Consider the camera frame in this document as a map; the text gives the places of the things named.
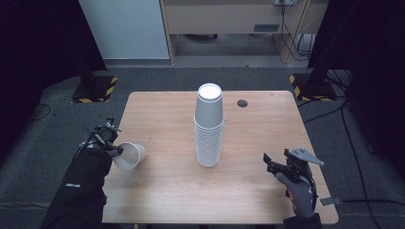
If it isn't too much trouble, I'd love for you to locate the black yellow striped stand base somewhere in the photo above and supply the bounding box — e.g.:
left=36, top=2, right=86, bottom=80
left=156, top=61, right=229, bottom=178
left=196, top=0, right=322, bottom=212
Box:
left=288, top=73, right=338, bottom=103
left=71, top=73, right=119, bottom=104

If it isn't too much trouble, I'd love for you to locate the stack of white paper cups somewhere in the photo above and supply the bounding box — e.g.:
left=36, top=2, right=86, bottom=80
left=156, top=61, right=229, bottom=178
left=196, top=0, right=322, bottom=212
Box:
left=193, top=82, right=225, bottom=168

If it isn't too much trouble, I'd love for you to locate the black hanging cable bundle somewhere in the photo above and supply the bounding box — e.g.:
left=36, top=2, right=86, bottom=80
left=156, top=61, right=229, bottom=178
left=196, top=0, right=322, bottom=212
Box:
left=279, top=2, right=315, bottom=62

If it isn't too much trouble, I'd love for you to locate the thin black looped cable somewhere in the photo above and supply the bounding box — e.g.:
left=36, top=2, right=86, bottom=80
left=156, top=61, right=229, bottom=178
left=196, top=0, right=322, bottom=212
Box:
left=26, top=103, right=53, bottom=124

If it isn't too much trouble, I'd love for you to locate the long black floor cable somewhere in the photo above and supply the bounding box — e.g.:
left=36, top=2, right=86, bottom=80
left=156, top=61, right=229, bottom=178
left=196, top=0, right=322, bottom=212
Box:
left=339, top=104, right=376, bottom=229

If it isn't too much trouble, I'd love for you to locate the black curtain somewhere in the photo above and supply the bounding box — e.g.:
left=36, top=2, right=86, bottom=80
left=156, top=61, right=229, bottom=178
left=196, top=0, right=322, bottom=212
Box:
left=0, top=0, right=108, bottom=161
left=307, top=0, right=405, bottom=180

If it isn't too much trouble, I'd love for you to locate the person's right hand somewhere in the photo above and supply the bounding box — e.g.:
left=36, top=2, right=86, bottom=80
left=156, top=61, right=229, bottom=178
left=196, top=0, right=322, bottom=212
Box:
left=274, top=172, right=318, bottom=219

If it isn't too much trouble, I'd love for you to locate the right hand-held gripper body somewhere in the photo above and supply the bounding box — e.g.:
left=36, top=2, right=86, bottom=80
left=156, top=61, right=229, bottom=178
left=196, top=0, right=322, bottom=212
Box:
left=283, top=147, right=326, bottom=189

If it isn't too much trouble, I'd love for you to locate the light wooden desk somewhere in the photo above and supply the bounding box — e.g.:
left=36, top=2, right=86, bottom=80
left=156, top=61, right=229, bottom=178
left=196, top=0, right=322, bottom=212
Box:
left=160, top=0, right=330, bottom=67

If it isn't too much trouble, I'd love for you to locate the single white paper cup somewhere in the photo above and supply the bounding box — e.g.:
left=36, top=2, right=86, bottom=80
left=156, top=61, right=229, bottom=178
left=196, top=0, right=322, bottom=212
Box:
left=113, top=141, right=147, bottom=172

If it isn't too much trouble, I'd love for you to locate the grey desk label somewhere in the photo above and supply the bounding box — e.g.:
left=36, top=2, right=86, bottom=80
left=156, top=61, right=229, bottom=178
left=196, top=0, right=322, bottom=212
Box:
left=253, top=23, right=281, bottom=33

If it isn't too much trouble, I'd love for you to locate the person's left hand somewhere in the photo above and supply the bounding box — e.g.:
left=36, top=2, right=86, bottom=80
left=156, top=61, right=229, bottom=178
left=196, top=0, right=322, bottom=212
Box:
left=106, top=146, right=125, bottom=158

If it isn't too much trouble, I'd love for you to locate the white cabinet panel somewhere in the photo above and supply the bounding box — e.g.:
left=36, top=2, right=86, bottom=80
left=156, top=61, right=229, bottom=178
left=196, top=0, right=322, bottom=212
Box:
left=78, top=0, right=171, bottom=61

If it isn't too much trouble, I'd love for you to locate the grey tape strip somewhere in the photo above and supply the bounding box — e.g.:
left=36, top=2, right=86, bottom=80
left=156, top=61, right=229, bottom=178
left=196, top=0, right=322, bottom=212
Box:
left=319, top=197, right=344, bottom=207

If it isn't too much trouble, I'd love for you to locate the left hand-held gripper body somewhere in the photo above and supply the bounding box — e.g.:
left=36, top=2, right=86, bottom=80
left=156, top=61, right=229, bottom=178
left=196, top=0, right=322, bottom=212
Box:
left=77, top=118, right=122, bottom=151

